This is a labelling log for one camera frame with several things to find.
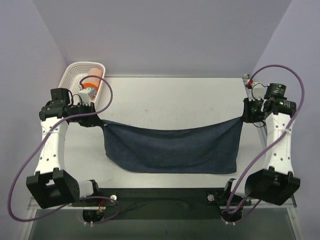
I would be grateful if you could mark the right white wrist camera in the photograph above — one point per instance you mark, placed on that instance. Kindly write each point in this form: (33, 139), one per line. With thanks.
(255, 90)

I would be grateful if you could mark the rolled orange towel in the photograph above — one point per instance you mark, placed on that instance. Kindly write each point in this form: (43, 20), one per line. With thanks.
(93, 82)

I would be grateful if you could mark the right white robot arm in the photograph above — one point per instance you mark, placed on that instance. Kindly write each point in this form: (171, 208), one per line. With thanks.
(270, 176)

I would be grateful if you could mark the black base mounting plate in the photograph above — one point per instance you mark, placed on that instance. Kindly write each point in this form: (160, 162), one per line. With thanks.
(156, 204)

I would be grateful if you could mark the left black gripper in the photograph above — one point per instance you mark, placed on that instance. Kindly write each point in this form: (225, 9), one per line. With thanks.
(89, 116)

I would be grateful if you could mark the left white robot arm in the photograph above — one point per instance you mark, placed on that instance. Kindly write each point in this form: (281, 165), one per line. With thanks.
(51, 185)

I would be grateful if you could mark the aluminium frame rail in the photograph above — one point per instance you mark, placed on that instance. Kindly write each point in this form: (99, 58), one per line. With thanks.
(204, 150)

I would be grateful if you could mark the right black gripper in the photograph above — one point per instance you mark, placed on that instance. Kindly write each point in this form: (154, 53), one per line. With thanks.
(249, 111)

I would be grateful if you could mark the dark blue towel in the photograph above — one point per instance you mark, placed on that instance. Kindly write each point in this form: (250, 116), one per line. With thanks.
(211, 149)

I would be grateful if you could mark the white perforated plastic basket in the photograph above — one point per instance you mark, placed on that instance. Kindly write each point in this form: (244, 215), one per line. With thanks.
(73, 75)

